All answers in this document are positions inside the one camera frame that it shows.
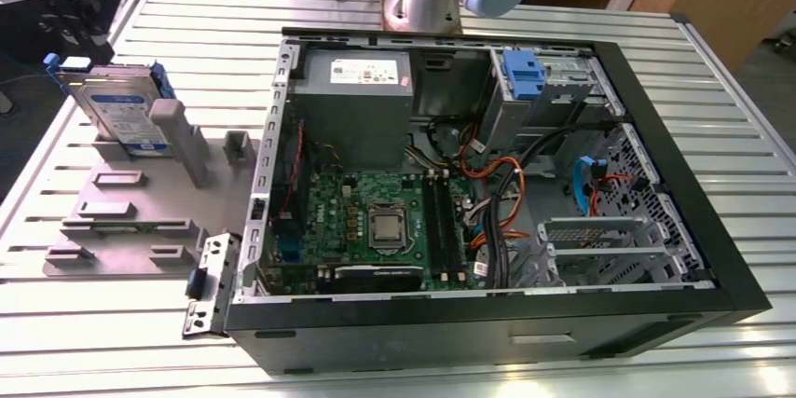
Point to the grey power supply unit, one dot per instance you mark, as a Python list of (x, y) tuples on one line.
[(348, 123)]

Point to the silver CPU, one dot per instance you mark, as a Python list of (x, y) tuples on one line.
[(387, 229)]

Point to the green RAM stick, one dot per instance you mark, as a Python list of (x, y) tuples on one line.
[(124, 229)]

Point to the grey parts rack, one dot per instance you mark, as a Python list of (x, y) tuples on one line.
[(155, 230)]

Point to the hard disk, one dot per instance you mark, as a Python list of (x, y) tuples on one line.
[(124, 113)]

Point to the black RAM slot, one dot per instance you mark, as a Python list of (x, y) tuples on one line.
[(435, 225), (449, 225)]

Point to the silver optical drive bay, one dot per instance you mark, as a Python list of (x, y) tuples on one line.
[(509, 123)]

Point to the green motherboard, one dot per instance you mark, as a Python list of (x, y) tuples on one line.
[(336, 239)]

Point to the black graphics card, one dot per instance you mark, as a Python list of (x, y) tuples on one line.
[(373, 278)]

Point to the silver card retention bracket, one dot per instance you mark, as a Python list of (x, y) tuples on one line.
[(215, 277)]

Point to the black open PC case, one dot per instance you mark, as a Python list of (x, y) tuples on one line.
[(435, 337)]

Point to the CPU socket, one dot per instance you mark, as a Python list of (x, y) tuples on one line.
[(388, 210)]

